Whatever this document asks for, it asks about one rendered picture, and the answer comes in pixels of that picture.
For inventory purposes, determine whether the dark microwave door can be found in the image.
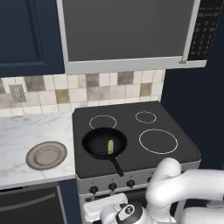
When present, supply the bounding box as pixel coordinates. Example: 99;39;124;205
61;0;195;63

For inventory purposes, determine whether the black dishwasher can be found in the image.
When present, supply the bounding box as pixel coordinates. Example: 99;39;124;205
0;182;67;224

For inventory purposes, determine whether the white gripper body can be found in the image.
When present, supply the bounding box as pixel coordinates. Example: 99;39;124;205
83;193;130;223

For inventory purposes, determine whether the dark blue cupboard door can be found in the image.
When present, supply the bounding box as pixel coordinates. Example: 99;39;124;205
0;0;66;78

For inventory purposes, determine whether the grey wall socket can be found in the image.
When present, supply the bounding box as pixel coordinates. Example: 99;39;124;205
8;84;27;103

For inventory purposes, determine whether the steel microwave oven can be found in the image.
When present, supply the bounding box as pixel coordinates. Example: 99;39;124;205
56;0;224;75

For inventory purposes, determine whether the dark blue tall cupboard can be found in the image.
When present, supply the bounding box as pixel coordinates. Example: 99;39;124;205
160;0;224;171

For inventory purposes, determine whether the grey dishwasher handle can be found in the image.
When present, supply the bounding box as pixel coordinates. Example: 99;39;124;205
0;192;58;213

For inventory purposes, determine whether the steel microwave door handle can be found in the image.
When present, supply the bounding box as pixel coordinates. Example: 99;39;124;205
178;0;202;65

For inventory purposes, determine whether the black frying pan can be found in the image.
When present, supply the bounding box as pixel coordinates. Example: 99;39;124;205
81;127;129;178

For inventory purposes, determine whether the yellow butter stick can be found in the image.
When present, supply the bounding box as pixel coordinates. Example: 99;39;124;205
107;139;115;155

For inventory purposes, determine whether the black and steel stove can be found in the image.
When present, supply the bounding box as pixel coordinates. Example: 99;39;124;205
72;101;202;224

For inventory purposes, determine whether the grey round plate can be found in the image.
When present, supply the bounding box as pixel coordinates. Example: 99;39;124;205
24;140;68;172

